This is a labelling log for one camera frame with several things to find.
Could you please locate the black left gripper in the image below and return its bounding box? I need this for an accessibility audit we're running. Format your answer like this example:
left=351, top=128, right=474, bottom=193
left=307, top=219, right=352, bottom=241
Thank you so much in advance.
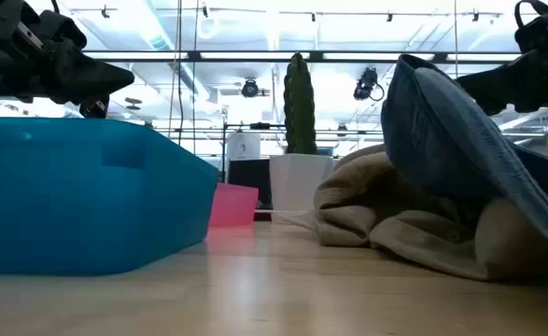
left=0, top=38, right=136, bottom=119

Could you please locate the blue denim baseball cap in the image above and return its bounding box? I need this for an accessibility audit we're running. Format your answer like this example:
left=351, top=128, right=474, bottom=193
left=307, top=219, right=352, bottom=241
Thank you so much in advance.
left=379, top=53, right=548, bottom=265

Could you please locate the blue plastic bin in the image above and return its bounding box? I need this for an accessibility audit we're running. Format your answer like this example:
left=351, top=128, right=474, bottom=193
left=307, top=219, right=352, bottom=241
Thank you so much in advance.
left=0, top=116, right=219, bottom=277

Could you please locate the red plastic bin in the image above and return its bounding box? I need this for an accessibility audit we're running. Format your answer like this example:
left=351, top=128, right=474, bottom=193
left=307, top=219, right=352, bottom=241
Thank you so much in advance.
left=209, top=182, right=260, bottom=229

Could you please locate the black round ceiling spotlight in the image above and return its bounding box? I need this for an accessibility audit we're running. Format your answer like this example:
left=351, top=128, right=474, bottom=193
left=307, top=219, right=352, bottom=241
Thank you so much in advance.
left=240, top=77, right=260, bottom=99

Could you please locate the black cabinet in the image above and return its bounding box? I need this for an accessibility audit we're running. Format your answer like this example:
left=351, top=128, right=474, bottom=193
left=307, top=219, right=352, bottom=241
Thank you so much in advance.
left=228, top=158, right=274, bottom=210

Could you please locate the green cactus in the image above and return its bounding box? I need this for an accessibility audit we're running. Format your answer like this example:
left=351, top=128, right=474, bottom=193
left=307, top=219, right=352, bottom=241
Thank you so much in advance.
left=282, top=51, right=318, bottom=156

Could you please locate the white plant pot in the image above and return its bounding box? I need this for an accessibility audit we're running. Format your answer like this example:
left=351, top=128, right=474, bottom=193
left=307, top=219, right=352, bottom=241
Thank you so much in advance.
left=268, top=153, right=336, bottom=224

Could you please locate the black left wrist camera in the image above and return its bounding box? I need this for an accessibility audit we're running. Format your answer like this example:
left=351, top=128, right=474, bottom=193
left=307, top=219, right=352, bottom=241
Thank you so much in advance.
left=2, top=8, right=89, bottom=51

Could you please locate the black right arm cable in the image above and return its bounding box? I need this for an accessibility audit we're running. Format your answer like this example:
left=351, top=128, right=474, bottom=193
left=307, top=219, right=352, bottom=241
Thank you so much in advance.
left=513, top=0, right=548, bottom=30

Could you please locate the hanging black cable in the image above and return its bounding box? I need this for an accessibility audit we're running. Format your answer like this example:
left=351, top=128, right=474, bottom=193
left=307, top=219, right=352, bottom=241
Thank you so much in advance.
left=167, top=0, right=185, bottom=146
left=190, top=0, right=201, bottom=155
left=452, top=0, right=459, bottom=78

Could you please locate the black overhead frame beam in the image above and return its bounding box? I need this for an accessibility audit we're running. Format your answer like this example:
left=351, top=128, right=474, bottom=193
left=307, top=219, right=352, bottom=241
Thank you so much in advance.
left=81, top=49, right=522, bottom=65

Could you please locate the black ceiling camera with cable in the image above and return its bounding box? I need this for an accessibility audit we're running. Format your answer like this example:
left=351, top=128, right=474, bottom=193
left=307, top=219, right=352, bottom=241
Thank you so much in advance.
left=352, top=66, right=386, bottom=103

